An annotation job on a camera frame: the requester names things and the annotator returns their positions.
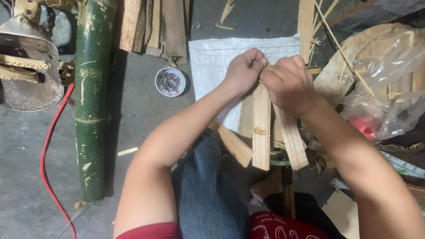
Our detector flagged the person's left hand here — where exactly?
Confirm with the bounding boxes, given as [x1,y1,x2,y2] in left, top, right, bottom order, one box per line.
[222,48,268,98]

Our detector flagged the person's right hand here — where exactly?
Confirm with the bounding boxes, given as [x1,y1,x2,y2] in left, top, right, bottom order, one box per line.
[259,55,321,118]

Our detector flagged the long pale wooden slat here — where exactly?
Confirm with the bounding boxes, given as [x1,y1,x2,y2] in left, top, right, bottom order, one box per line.
[252,82,272,171]

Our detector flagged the slanted pale wooden slat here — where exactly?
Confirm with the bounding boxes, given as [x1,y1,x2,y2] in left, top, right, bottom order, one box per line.
[272,102,309,171]

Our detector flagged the white woven sack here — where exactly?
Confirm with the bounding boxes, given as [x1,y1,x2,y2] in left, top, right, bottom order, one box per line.
[188,33,302,133]

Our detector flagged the thin brownish wooden slat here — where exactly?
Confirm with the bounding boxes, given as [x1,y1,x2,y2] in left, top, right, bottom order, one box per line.
[237,94,255,139]

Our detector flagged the round wooden board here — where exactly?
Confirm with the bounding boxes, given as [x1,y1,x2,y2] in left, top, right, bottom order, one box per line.
[313,23,425,107]

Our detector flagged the upright pale wooden plank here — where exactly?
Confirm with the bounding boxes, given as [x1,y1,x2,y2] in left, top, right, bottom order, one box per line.
[297,0,315,64]

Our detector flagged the bundle of bamboo slivers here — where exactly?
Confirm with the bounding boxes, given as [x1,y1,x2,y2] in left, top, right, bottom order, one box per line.
[214,0,237,31]

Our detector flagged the long thin bamboo stick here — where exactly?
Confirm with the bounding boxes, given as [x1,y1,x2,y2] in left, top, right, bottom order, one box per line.
[314,0,375,97]

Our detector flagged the short thick wooden slat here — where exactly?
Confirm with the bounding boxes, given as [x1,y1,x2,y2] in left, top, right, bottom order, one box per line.
[209,118,255,168]

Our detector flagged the heap of bamboo scraps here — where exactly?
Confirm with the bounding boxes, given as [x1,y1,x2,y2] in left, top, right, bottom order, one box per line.
[299,128,337,174]

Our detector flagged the heap of metal nails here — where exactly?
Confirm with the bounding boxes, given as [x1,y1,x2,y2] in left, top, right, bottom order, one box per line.
[158,72,182,92]

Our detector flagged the red item in bag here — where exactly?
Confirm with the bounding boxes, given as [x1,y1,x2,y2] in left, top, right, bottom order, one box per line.
[349,116,376,141]

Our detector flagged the white bowl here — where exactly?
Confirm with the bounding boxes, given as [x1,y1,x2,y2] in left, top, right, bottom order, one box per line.
[155,67,187,97]

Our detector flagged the pile of brown wooden slats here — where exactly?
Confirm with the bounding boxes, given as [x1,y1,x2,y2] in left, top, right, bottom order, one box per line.
[119,0,191,66]

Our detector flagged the clear plastic bag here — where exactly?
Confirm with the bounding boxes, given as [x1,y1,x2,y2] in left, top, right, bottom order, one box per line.
[340,28,425,141]

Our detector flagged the person's bare foot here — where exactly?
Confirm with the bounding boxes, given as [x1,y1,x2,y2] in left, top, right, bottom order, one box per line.
[250,168,283,202]

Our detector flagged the blue jeans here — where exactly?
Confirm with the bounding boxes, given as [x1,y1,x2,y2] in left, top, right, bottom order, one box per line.
[171,128,347,239]

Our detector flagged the pale cardboard piece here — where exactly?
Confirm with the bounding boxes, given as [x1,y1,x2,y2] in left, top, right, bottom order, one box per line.
[321,189,361,239]

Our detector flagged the small bamboo sliver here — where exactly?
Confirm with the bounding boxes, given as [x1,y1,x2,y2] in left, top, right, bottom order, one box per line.
[117,147,138,157]

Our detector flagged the red printed shirt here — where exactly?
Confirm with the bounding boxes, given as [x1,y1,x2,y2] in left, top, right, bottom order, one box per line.
[114,210,330,239]

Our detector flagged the green bamboo pole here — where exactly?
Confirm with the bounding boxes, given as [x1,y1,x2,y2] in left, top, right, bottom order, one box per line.
[73,0,117,206]

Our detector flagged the grey metal machine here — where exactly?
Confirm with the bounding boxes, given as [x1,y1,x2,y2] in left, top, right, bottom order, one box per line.
[0,0,77,112]

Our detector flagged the wooden tool handle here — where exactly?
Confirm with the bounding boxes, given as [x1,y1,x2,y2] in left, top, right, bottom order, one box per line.
[280,165,296,220]

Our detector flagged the red cable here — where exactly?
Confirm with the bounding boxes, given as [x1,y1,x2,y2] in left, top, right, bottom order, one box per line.
[40,83,77,239]

